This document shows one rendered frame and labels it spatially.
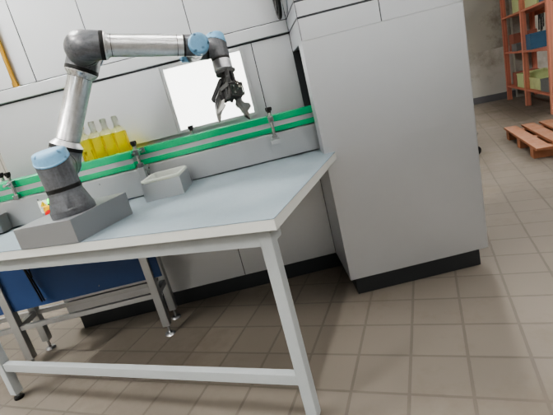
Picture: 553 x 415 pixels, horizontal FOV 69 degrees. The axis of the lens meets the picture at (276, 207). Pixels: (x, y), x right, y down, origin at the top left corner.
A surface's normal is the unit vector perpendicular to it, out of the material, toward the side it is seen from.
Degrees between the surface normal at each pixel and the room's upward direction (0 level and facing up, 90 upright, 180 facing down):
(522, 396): 0
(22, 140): 90
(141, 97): 90
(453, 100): 90
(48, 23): 90
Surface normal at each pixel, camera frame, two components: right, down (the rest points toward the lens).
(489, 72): -0.32, 0.33
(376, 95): 0.05, 0.26
